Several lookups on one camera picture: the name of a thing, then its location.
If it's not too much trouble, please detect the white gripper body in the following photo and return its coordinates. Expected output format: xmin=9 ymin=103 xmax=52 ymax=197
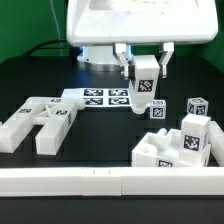
xmin=67 ymin=0 xmax=218 ymax=46

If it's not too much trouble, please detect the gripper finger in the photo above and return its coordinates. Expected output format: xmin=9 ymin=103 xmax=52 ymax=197
xmin=159 ymin=42 xmax=174 ymax=78
xmin=114 ymin=43 xmax=129 ymax=79

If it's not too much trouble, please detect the white chair seat part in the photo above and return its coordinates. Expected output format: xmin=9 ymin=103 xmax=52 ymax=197
xmin=131 ymin=128 xmax=211 ymax=167

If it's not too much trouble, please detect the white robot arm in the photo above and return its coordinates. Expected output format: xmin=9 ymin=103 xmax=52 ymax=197
xmin=67 ymin=0 xmax=218 ymax=76

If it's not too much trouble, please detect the black cable on table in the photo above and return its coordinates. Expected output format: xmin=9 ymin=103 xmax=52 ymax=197
xmin=22 ymin=39 xmax=71 ymax=57

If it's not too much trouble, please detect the white marker base plate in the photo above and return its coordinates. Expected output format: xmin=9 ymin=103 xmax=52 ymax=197
xmin=61 ymin=88 xmax=132 ymax=107

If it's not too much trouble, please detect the white chair back frame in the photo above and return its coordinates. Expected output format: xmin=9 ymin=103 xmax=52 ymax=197
xmin=0 ymin=97 xmax=85 ymax=155

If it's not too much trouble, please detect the white right rail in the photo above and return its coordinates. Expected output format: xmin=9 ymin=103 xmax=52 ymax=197
xmin=209 ymin=121 xmax=224 ymax=167

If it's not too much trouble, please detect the white rail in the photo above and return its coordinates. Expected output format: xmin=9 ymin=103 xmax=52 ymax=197
xmin=0 ymin=167 xmax=224 ymax=197
xmin=209 ymin=121 xmax=224 ymax=167

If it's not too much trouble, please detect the white front rail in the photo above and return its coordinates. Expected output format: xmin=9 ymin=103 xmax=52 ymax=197
xmin=0 ymin=167 xmax=224 ymax=197

